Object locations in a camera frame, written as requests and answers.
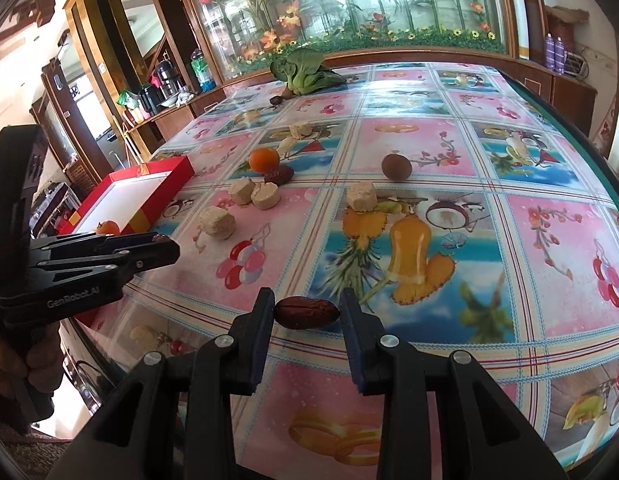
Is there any black thermos jug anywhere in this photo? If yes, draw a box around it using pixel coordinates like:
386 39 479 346
154 60 176 96

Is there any green bok choy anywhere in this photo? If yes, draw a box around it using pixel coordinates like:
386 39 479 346
270 49 346 96

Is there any black kettle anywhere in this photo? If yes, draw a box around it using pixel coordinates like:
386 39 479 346
138 85 163 113

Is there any wooden counter cabinet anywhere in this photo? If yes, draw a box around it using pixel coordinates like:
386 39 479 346
124 85 228 161

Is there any green label water bottle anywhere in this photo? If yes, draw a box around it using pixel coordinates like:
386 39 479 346
190 49 214 92

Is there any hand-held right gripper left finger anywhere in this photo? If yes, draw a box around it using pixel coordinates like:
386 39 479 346
47 287 276 480

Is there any person's left hand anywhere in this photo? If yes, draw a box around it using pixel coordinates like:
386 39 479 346
0 334 66 403

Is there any floral glass partition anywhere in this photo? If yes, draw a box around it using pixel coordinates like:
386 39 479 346
170 0 520 68

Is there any round brown fruit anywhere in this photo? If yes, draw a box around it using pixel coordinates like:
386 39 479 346
381 153 411 182

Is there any wooden sideboard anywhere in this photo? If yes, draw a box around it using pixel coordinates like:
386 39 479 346
509 55 597 133

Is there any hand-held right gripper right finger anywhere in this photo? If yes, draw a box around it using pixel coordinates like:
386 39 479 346
339 287 573 480

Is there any brown wicker basket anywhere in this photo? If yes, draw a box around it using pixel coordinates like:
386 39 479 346
545 7 589 53

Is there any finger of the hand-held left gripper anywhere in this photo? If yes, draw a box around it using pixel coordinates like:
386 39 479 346
30 231 164 262
40 237 181 292

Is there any fruit print tablecloth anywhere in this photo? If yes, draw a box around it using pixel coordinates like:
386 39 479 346
60 62 619 480

